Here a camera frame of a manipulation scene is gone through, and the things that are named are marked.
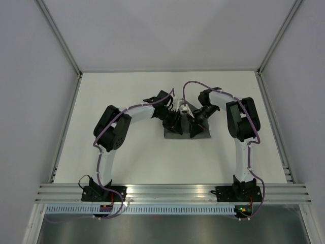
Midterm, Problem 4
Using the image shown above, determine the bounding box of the aluminium front rail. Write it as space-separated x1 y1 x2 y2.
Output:
34 184 311 205

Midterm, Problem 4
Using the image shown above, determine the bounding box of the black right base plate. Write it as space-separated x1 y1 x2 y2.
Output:
211 186 262 203

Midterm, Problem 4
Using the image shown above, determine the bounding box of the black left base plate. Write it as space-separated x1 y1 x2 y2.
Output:
81 186 127 202

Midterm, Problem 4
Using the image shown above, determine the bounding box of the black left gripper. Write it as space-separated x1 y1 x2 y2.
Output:
156 109 182 135

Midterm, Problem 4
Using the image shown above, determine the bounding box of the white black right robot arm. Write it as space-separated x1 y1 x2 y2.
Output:
188 87 262 202

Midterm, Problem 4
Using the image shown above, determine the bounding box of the grey cloth napkin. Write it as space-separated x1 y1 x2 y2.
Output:
164 103 211 140

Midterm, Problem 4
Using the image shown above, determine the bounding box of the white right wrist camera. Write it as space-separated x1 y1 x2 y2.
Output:
179 104 193 116

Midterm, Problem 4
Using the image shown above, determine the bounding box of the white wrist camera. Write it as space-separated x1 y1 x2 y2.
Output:
171 99 183 111
179 104 193 116

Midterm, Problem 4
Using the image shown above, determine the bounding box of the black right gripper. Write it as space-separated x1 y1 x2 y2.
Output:
186 104 219 138

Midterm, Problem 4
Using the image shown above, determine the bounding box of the aluminium frame post left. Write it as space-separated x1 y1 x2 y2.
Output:
34 0 82 77

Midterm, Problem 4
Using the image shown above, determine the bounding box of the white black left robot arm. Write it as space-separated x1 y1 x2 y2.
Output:
82 90 182 202

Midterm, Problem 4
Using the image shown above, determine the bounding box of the white slotted cable duct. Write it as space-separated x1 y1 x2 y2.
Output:
46 204 235 215

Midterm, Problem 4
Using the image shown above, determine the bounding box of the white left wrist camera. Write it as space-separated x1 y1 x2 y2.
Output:
171 99 183 111

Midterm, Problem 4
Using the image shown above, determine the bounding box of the aluminium rail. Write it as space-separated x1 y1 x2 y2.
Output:
255 71 296 184
34 184 311 205
47 73 83 184

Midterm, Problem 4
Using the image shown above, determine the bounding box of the aluminium left side rail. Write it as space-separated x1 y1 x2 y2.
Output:
47 73 83 184

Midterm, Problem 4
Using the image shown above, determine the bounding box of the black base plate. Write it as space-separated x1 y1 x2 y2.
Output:
211 186 262 203
81 186 127 202

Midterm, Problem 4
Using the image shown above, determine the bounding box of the aluminium frame post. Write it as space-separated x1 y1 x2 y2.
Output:
34 0 82 77
255 0 304 76

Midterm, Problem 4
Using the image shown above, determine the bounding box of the aluminium frame post right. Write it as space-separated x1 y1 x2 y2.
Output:
255 0 304 76

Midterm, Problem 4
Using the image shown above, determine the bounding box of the aluminium right side rail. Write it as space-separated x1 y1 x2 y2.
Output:
255 71 296 184

